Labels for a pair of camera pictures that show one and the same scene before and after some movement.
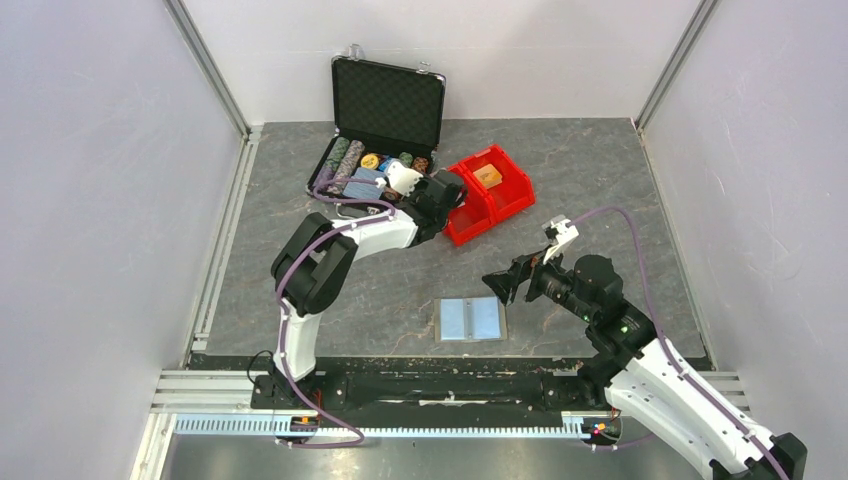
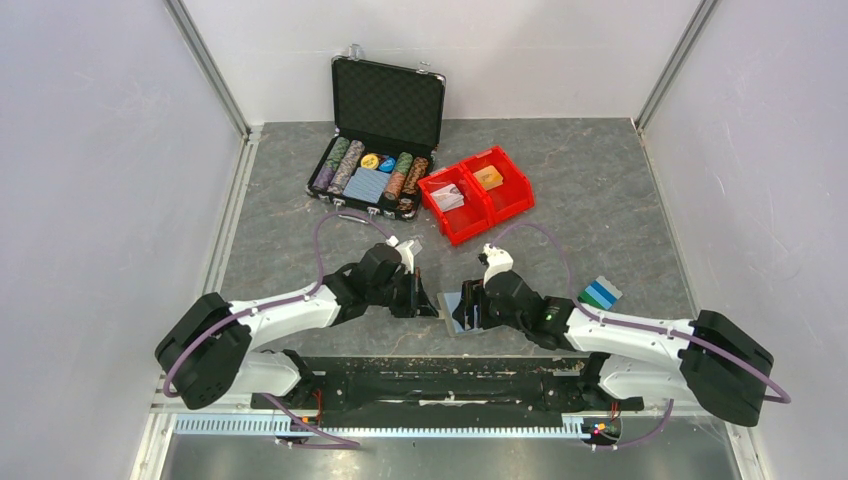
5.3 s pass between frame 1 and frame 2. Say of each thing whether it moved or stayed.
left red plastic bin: stayed
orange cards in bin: stayed
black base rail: stayed
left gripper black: moved
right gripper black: moved
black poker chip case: stayed
